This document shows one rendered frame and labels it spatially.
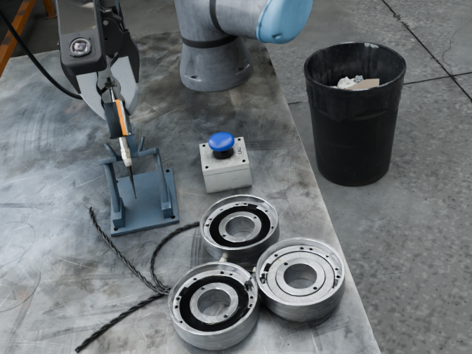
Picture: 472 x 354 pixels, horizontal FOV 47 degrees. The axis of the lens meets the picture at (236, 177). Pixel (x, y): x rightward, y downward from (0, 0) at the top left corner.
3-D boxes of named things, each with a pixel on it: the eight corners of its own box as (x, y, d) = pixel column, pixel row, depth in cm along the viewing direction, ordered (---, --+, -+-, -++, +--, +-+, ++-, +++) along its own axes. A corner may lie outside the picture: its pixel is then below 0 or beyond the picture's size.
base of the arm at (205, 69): (180, 62, 119) (171, 19, 113) (248, 50, 119) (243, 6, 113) (182, 97, 107) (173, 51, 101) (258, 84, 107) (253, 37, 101)
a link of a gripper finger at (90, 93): (109, 102, 79) (99, 42, 74) (109, 123, 75) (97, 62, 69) (87, 104, 79) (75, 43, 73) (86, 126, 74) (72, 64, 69)
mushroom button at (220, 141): (239, 168, 84) (235, 142, 80) (213, 173, 83) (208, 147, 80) (236, 153, 87) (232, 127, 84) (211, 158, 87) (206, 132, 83)
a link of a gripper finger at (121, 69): (149, 92, 79) (126, 34, 74) (150, 113, 75) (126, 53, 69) (128, 98, 79) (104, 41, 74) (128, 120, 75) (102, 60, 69)
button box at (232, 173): (253, 185, 84) (249, 160, 81) (207, 194, 84) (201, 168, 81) (246, 154, 90) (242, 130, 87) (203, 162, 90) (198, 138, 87)
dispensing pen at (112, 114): (123, 201, 73) (95, 76, 72) (127, 198, 77) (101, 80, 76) (139, 198, 73) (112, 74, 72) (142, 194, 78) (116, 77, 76)
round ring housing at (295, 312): (354, 269, 69) (354, 246, 66) (331, 337, 62) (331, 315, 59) (275, 251, 73) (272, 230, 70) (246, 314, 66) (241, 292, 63)
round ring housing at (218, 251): (225, 208, 81) (220, 187, 78) (291, 223, 77) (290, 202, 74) (190, 259, 74) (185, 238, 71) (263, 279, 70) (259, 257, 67)
